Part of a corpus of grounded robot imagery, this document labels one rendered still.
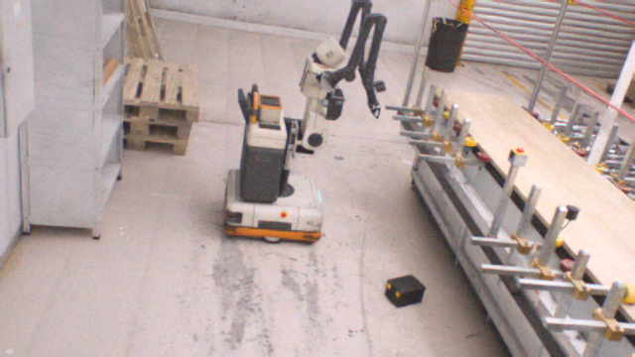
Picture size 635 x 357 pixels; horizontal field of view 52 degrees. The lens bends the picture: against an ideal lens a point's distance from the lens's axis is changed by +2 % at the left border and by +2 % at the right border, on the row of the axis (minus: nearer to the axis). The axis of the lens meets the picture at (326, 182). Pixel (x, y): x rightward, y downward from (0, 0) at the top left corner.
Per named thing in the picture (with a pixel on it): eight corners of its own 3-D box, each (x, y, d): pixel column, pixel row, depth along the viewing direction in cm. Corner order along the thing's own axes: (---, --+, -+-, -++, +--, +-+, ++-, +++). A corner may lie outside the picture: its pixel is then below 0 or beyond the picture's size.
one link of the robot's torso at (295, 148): (285, 158, 436) (290, 125, 426) (282, 142, 461) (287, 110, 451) (323, 162, 441) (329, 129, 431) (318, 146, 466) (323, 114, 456)
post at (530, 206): (506, 270, 326) (535, 186, 305) (504, 266, 329) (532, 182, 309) (513, 271, 326) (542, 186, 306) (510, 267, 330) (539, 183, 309)
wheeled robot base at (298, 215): (222, 237, 431) (226, 204, 420) (224, 193, 487) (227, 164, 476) (320, 244, 443) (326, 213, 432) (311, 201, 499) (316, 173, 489)
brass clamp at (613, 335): (606, 341, 242) (611, 330, 240) (588, 317, 254) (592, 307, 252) (622, 342, 243) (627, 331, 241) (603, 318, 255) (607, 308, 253)
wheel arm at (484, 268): (480, 275, 289) (483, 267, 287) (478, 271, 292) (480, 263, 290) (571, 282, 297) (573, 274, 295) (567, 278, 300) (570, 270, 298)
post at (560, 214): (528, 297, 303) (561, 208, 283) (525, 293, 306) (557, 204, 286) (535, 297, 303) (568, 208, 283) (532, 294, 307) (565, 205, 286)
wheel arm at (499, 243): (470, 246, 312) (473, 239, 310) (468, 242, 315) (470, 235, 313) (554, 253, 320) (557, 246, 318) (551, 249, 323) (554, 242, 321)
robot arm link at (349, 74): (365, 7, 389) (368, 10, 380) (385, 14, 392) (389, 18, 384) (339, 75, 406) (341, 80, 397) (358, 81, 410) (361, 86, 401)
